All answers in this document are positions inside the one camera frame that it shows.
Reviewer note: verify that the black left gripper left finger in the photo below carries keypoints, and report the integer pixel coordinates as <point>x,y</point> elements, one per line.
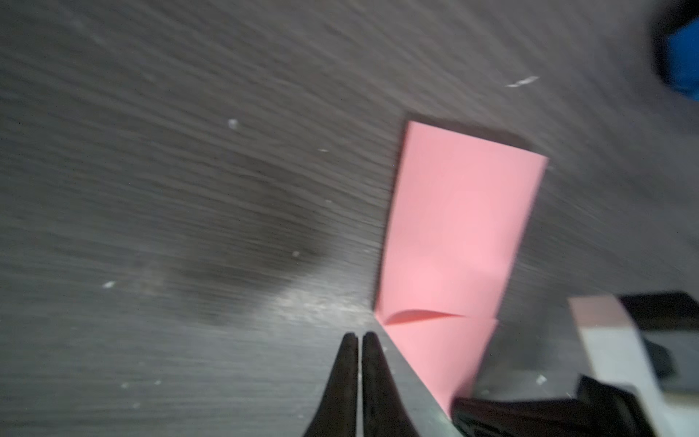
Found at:
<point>337,411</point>

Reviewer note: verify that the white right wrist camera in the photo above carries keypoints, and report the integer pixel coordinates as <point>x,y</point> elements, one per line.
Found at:
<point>618,357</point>

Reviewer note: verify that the blue cloth cap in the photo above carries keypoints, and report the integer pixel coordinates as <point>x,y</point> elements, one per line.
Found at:
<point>674,32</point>

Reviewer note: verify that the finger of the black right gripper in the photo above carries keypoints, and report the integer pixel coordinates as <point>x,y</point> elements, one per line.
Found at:
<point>598,410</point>

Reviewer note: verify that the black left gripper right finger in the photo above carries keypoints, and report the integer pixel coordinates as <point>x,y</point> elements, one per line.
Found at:
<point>383,412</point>

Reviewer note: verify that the pink paper sheet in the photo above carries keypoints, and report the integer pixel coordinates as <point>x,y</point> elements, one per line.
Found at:
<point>459,210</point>

